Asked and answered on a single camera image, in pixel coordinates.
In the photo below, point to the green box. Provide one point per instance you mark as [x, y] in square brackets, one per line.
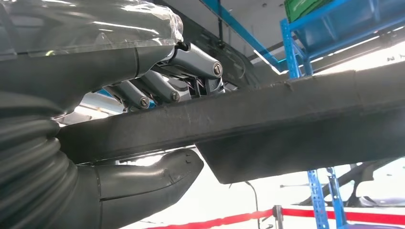
[303, 8]

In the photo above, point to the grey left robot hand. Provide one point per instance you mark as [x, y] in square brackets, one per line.
[79, 63]

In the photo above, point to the dark barrier stanchion post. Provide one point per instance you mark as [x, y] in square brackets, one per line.
[277, 218]

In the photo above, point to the white car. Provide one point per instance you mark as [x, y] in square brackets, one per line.
[221, 196]

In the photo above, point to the blue plastic crate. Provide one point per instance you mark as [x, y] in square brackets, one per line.
[348, 28]

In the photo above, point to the blue steel shelf rack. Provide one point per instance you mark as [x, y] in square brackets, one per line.
[289, 47]

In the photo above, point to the red barrier belt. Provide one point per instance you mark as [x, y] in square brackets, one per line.
[237, 218]

